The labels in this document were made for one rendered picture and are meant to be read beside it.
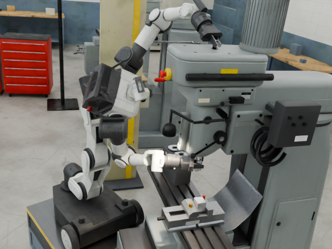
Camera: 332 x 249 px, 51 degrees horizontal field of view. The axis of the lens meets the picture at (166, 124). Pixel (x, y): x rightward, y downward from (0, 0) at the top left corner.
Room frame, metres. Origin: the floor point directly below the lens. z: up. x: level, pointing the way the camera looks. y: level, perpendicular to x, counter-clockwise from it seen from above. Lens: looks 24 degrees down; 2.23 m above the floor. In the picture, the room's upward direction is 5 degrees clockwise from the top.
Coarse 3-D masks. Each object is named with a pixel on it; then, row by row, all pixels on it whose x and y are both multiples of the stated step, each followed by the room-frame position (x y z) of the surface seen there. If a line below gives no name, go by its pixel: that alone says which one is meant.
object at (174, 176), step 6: (168, 150) 2.12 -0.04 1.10; (174, 150) 2.10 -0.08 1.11; (180, 150) 2.12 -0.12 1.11; (180, 156) 2.03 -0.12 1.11; (180, 168) 1.99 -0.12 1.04; (168, 174) 2.05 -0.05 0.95; (174, 174) 1.98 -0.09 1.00; (180, 174) 1.99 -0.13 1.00; (186, 174) 2.01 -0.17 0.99; (174, 180) 1.97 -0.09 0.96; (180, 180) 1.99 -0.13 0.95; (186, 180) 2.01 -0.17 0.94
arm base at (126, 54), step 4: (124, 48) 1.97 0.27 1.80; (128, 48) 1.96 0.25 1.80; (120, 52) 1.96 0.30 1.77; (124, 52) 1.96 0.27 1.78; (128, 52) 1.95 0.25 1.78; (132, 52) 1.95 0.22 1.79; (116, 56) 1.97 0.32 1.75; (120, 56) 1.95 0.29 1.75; (124, 56) 1.94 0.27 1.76; (128, 56) 1.93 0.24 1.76; (132, 56) 1.94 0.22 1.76; (116, 60) 1.97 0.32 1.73; (120, 60) 1.95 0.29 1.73; (124, 60) 1.93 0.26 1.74; (128, 60) 1.93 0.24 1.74; (120, 64) 1.95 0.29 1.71; (124, 64) 1.92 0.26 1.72; (124, 68) 1.93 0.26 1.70; (128, 68) 1.95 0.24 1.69; (132, 68) 2.00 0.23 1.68; (136, 68) 2.02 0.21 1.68; (136, 72) 2.02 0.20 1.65
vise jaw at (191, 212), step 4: (184, 200) 1.68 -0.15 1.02; (188, 200) 1.68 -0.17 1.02; (184, 204) 1.65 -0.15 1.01; (188, 204) 1.64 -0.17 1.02; (184, 208) 1.63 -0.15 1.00; (188, 208) 1.61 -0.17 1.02; (192, 208) 1.60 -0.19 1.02; (196, 208) 1.61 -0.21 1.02; (188, 212) 1.58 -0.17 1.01; (192, 212) 1.57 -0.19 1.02; (196, 212) 1.58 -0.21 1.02; (188, 216) 1.57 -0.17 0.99; (192, 216) 1.57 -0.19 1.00; (196, 216) 1.58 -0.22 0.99
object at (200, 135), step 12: (192, 108) 1.68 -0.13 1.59; (204, 108) 1.64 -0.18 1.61; (228, 108) 1.68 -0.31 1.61; (204, 120) 1.62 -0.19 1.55; (192, 132) 1.65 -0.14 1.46; (204, 132) 1.64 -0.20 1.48; (192, 144) 1.65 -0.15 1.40; (204, 144) 1.64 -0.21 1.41; (216, 144) 1.66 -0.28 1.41; (204, 156) 1.68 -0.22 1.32
